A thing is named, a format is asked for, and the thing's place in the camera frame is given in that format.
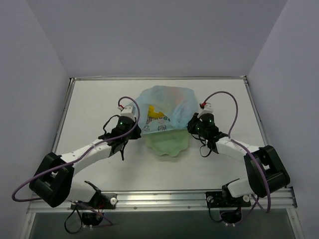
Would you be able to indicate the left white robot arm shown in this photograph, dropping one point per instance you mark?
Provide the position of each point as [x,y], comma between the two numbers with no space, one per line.
[53,180]

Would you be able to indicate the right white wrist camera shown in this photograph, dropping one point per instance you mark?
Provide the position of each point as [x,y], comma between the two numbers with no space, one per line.
[205,108]

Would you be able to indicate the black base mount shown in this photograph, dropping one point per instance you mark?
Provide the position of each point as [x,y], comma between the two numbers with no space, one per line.
[219,199]
[101,201]

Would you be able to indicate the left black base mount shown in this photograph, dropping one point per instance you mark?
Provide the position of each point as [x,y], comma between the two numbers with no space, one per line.
[101,201]

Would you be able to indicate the green scalloped bowl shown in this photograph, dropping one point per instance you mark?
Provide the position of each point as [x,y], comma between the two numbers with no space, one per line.
[170,142]

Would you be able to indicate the yellow fake fruit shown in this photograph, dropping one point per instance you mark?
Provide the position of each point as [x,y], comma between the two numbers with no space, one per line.
[153,114]

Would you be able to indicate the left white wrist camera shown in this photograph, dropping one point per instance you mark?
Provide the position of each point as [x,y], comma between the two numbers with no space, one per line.
[128,111]

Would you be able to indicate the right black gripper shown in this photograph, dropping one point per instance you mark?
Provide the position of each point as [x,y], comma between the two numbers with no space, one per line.
[192,126]

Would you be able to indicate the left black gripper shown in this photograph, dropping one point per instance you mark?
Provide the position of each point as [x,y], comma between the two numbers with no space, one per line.
[134,132]

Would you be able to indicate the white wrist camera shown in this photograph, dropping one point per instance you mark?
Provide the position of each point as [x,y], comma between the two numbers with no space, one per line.
[128,111]
[205,108]

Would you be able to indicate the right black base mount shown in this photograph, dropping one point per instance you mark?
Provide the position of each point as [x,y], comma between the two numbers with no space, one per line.
[219,199]

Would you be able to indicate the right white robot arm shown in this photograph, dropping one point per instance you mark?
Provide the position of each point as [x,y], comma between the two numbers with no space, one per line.
[265,172]

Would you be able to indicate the aluminium front rail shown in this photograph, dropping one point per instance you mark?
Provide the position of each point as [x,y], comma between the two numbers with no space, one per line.
[157,201]

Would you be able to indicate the light blue plastic bag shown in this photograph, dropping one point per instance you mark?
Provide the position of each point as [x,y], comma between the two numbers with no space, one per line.
[178,104]

